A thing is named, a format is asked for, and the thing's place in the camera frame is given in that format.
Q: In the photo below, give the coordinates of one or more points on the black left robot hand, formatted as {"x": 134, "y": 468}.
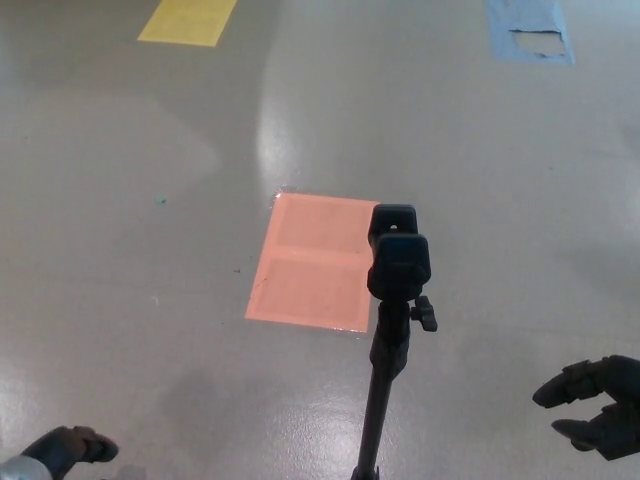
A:
{"x": 70, "y": 447}

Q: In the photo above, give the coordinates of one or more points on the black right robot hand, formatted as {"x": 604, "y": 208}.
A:
{"x": 625, "y": 385}

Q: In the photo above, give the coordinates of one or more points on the black phone stand tripod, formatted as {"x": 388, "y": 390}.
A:
{"x": 400, "y": 265}

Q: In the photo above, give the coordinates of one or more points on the orange floor marker sheet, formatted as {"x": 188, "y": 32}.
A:
{"x": 300, "y": 290}

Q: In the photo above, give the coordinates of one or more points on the torn blue floor marker sheet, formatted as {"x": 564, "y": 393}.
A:
{"x": 520, "y": 15}

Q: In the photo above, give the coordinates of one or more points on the yellow floor marker sheet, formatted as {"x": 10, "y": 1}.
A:
{"x": 187, "y": 22}

